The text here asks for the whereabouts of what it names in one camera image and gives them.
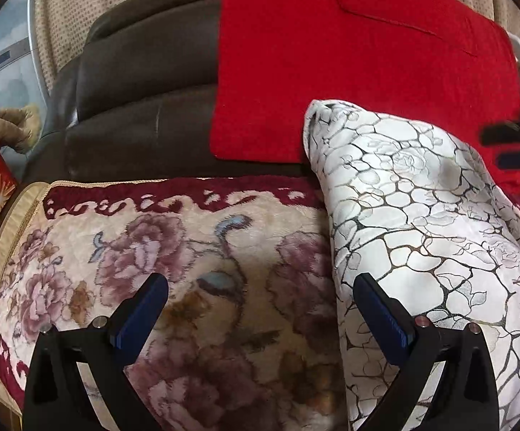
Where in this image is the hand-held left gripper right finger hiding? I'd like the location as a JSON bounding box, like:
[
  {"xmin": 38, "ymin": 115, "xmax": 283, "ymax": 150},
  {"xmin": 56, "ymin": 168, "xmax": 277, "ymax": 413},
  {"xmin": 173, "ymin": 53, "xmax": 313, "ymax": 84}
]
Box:
[{"xmin": 353, "ymin": 273, "xmax": 499, "ymax": 431}]

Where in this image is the beige quilted cloth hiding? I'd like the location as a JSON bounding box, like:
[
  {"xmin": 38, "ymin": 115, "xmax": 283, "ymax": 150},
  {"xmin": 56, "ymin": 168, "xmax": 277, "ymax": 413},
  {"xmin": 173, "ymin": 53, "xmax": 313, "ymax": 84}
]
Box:
[{"xmin": 0, "ymin": 102, "xmax": 43, "ymax": 154}]

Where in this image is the floral plush blanket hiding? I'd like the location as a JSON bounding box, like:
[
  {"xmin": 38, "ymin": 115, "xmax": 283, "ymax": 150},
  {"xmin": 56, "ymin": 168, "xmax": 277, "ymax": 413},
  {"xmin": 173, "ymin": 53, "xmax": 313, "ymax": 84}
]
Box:
[{"xmin": 0, "ymin": 175, "xmax": 520, "ymax": 431}]

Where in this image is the white crackle-pattern pillow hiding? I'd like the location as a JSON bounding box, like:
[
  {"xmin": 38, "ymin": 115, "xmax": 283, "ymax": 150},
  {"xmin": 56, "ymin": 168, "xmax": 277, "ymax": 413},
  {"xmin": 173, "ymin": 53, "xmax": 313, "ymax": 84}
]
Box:
[{"xmin": 302, "ymin": 99, "xmax": 520, "ymax": 431}]

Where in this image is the dark brown leather sofa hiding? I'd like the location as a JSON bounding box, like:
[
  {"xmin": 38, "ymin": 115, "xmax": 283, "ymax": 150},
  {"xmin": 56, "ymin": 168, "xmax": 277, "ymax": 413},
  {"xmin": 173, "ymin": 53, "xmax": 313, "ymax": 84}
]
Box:
[{"xmin": 22, "ymin": 0, "xmax": 325, "ymax": 185}]

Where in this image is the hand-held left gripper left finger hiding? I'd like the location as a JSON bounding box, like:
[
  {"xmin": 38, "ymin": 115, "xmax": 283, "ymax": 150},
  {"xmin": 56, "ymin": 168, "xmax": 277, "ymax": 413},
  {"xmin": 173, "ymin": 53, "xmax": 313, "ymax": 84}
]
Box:
[{"xmin": 21, "ymin": 273, "xmax": 169, "ymax": 431}]

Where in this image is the red cloth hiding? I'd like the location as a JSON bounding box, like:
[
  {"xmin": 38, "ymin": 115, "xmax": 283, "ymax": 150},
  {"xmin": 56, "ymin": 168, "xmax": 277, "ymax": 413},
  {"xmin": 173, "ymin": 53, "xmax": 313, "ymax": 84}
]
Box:
[{"xmin": 209, "ymin": 0, "xmax": 520, "ymax": 189}]

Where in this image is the grey refrigerator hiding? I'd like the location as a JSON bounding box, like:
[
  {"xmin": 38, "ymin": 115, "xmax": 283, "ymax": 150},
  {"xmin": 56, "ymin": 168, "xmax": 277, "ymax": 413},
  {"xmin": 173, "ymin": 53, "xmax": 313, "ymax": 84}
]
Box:
[{"xmin": 0, "ymin": 0, "xmax": 47, "ymax": 108}]

